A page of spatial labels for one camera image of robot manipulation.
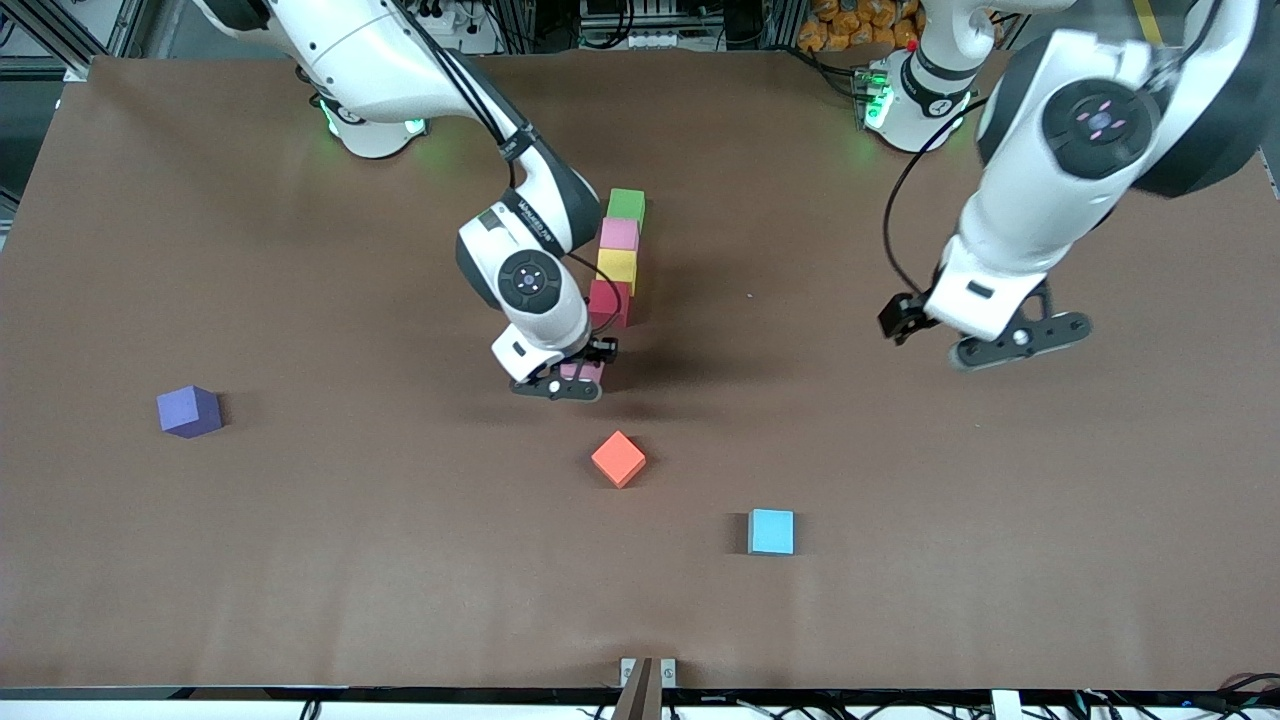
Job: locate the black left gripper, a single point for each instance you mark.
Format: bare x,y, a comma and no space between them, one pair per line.
899,317

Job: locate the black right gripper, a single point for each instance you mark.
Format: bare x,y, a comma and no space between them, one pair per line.
599,352

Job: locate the pink foam block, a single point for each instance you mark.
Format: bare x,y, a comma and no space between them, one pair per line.
619,234
582,372

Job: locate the red foam block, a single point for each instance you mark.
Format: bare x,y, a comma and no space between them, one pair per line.
609,303

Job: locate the yellow foam block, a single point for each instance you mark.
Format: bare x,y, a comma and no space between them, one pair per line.
617,266

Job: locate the green foam block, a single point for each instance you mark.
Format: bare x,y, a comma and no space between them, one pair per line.
627,204

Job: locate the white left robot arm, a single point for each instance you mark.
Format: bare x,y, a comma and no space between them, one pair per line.
1040,220

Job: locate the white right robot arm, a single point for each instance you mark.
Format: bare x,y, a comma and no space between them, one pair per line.
380,50

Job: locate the orange foam block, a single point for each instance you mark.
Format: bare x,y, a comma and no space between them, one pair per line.
618,459

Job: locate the light blue foam block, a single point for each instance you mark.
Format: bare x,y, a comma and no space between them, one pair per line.
771,531

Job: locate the orange bagged goods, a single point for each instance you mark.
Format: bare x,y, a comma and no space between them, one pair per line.
850,25

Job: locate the white rack equipment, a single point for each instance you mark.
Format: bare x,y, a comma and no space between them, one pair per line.
640,35

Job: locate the brown pole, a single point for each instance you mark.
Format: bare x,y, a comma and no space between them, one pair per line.
636,695

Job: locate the brown table cover sheet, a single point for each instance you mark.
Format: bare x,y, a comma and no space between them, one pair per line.
300,550

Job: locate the white power strip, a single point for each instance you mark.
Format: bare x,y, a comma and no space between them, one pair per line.
445,15

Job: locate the purple foam block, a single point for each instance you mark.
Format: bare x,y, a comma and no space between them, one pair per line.
188,411

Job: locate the small metal bracket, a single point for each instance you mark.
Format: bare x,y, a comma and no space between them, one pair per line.
668,672

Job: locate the aluminium frame profile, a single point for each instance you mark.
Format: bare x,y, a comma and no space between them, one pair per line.
120,25

